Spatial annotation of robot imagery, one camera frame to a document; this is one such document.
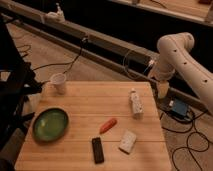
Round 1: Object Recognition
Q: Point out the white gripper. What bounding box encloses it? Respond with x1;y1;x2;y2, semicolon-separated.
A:
148;66;175;99

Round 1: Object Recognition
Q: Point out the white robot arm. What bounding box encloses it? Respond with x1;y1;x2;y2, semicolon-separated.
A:
149;32;213;115

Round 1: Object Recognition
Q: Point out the green ceramic bowl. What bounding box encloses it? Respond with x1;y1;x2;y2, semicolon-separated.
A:
32;108;69;142

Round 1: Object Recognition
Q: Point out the blue power box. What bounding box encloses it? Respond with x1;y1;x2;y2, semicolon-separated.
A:
169;99;188;118

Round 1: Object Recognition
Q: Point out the white plastic bottle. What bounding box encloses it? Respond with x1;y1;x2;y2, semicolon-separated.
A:
130;88;143;119

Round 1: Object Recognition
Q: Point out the orange carrot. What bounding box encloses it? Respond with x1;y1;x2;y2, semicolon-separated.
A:
99;118;117;134

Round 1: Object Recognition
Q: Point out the black remote control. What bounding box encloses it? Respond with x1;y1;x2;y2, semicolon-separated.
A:
92;137;104;164

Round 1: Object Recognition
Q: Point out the white paper cup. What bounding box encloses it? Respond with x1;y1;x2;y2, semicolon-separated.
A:
50;73;66;94

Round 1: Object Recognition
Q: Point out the black equipment stand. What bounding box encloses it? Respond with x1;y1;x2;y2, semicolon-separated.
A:
0;14;44;171

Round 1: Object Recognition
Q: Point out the white cable on rail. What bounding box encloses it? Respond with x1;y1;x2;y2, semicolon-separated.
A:
122;49;156;81

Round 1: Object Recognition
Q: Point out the long metal rail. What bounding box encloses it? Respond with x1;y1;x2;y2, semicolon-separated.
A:
0;0;207;110

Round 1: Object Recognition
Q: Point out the black floor cable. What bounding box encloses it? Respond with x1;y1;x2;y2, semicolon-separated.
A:
156;99;213;171

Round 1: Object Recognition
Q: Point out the black cable near cup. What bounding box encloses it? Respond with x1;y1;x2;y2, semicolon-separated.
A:
32;37;88;84

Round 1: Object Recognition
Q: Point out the white clamp on rail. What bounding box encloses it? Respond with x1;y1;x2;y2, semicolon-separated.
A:
45;3;65;22

